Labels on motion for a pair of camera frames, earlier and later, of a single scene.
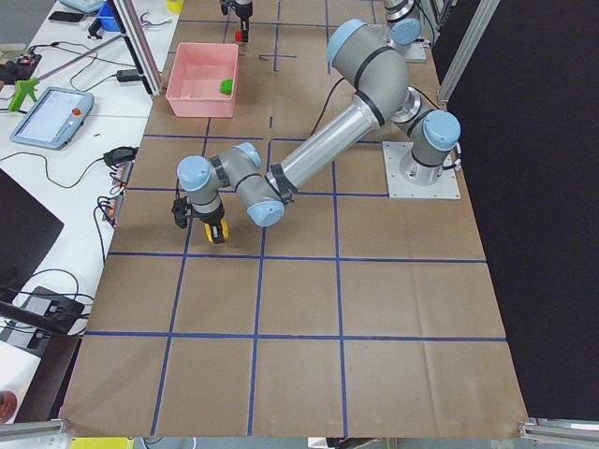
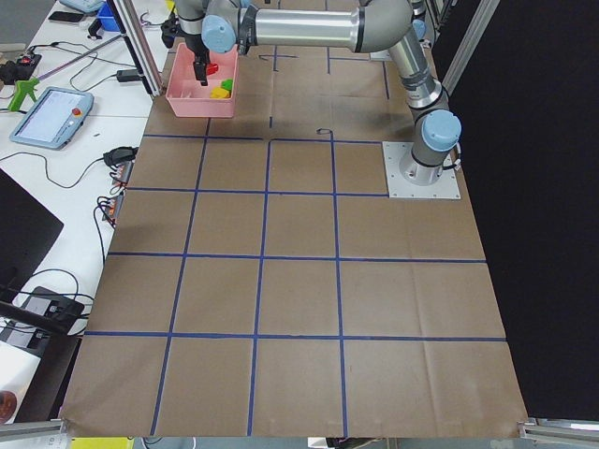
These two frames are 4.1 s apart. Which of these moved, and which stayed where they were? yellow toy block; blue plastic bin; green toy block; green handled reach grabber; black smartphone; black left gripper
Moved: black left gripper; yellow toy block
Stayed: blue plastic bin; black smartphone; green toy block; green handled reach grabber
